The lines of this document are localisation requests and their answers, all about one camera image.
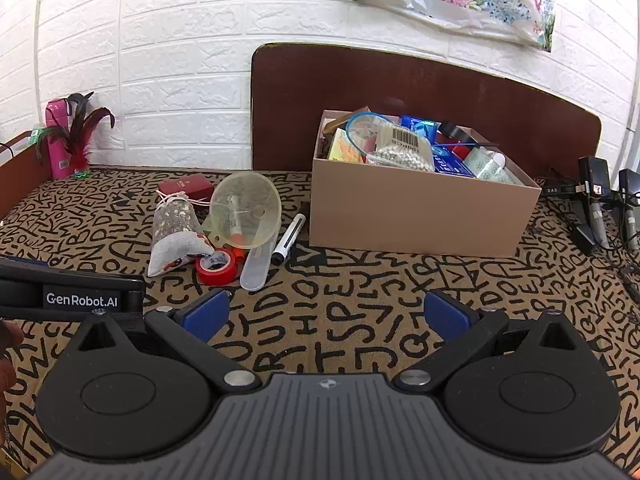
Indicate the grey marker with red cap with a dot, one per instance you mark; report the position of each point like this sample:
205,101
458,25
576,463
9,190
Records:
235,232

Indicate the black and white marker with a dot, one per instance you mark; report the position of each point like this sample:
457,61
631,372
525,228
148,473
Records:
288,234

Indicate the small dark red box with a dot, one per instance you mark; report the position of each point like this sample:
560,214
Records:
187,187

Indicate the brown cardboard box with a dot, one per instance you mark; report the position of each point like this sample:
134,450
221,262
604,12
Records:
415,210

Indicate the blue rimmed clear lid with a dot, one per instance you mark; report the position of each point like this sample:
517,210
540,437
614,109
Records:
362,125

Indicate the black tape roll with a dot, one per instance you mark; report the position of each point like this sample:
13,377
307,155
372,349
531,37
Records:
457,132

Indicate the red tape roll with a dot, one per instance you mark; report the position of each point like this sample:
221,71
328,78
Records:
215,266

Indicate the translucent plastic funnel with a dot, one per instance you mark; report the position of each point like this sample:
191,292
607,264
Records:
250,210

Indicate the blue box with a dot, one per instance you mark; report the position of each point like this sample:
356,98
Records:
452,162

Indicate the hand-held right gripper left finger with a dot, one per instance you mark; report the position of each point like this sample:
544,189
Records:
207,310

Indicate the white capped bottle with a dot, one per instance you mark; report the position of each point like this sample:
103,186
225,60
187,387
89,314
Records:
497,160

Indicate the pink bottle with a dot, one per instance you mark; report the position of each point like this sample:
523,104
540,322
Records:
56,145

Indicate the black charger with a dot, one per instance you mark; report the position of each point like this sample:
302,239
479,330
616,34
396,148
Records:
595,185

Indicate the letter print tablecloth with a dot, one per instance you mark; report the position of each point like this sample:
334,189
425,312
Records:
350,300

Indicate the dark feather shuttlecock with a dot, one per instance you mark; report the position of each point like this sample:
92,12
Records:
80,135

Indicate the clear plastic tube case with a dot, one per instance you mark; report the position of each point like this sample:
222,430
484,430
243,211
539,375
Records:
255,270

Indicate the blue packet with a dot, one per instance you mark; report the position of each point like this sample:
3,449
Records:
420,127

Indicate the brown wooden headboard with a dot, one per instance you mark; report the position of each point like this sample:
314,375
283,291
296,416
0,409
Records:
285,110

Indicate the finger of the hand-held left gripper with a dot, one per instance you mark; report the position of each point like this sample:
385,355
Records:
75,292

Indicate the person's left hand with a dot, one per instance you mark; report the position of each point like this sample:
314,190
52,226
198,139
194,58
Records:
7,355

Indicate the brown wooden side board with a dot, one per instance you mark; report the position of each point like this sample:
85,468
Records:
22,175

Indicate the yellow packet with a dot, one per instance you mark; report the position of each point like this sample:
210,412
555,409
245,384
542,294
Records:
342,147

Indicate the printed cloth sachet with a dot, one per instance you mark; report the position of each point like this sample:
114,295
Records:
175,240

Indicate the bag of white beads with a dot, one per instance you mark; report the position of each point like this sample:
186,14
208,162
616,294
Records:
405,152

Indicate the blue and black pen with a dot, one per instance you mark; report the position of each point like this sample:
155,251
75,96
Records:
470,144

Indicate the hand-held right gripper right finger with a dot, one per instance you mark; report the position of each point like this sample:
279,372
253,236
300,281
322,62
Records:
447,310

